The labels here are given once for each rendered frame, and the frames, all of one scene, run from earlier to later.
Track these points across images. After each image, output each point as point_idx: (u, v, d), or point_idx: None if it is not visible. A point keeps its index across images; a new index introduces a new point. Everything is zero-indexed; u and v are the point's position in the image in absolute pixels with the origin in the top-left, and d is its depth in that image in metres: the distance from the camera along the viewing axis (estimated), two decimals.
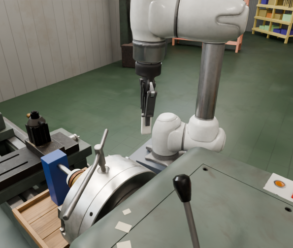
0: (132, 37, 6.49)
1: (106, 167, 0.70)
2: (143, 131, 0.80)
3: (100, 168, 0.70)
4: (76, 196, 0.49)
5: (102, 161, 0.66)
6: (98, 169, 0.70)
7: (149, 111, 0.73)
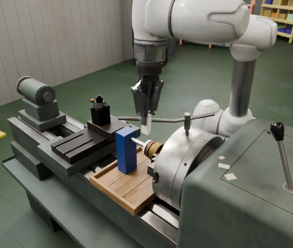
0: None
1: (190, 134, 0.88)
2: (149, 130, 0.80)
3: None
4: (135, 117, 0.80)
5: (185, 126, 0.85)
6: None
7: (155, 103, 0.79)
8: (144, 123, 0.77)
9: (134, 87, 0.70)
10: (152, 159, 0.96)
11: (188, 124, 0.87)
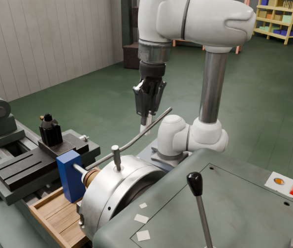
0: (133, 38, 6.56)
1: (114, 170, 0.76)
2: (149, 130, 0.80)
3: (118, 172, 0.75)
4: (159, 116, 0.80)
5: None
6: (120, 171, 0.75)
7: (157, 103, 0.79)
8: (144, 123, 0.77)
9: (136, 87, 0.70)
10: None
11: (115, 162, 0.73)
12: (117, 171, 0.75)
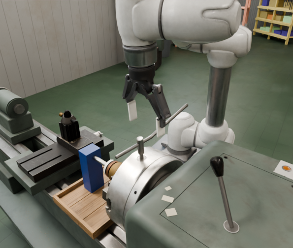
0: None
1: (137, 159, 0.84)
2: (159, 133, 0.74)
3: (142, 161, 0.83)
4: (177, 111, 0.88)
5: None
6: (143, 161, 0.83)
7: (165, 110, 0.69)
8: (128, 107, 0.82)
9: None
10: (110, 182, 0.92)
11: (140, 152, 0.82)
12: (141, 160, 0.84)
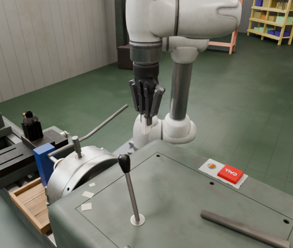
0: (128, 39, 6.69)
1: (76, 157, 0.88)
2: (146, 131, 0.79)
3: (79, 159, 0.87)
4: (116, 112, 0.92)
5: (79, 145, 0.87)
6: (81, 159, 0.87)
7: (155, 110, 0.74)
8: (140, 120, 0.79)
9: (132, 79, 0.77)
10: None
11: (76, 150, 0.86)
12: (79, 159, 0.88)
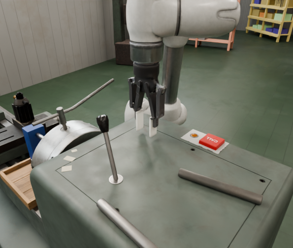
0: (126, 35, 6.70)
1: (61, 129, 0.89)
2: (151, 133, 0.78)
3: (64, 131, 0.88)
4: (101, 85, 0.93)
5: (63, 117, 0.88)
6: (65, 131, 0.88)
7: (161, 110, 0.73)
8: (135, 116, 0.81)
9: (132, 77, 0.76)
10: None
11: (61, 122, 0.87)
12: (64, 130, 0.89)
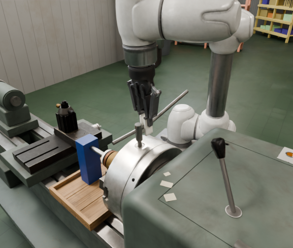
0: None
1: (135, 146, 0.81)
2: (146, 132, 0.79)
3: (140, 148, 0.80)
4: (177, 98, 0.85)
5: None
6: (141, 148, 0.80)
7: (154, 112, 0.73)
8: (139, 119, 0.80)
9: (131, 79, 0.76)
10: (107, 171, 0.89)
11: (138, 139, 0.79)
12: (139, 147, 0.81)
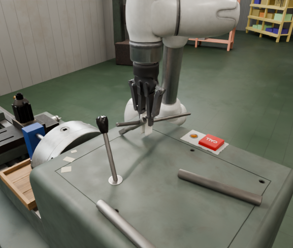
0: (126, 35, 6.70)
1: (61, 130, 0.89)
2: (147, 132, 0.79)
3: (64, 132, 0.88)
4: (180, 114, 0.88)
5: None
6: (65, 131, 0.88)
7: (157, 110, 0.74)
8: None
9: (132, 79, 0.76)
10: None
11: (132, 127, 0.78)
12: (63, 131, 0.89)
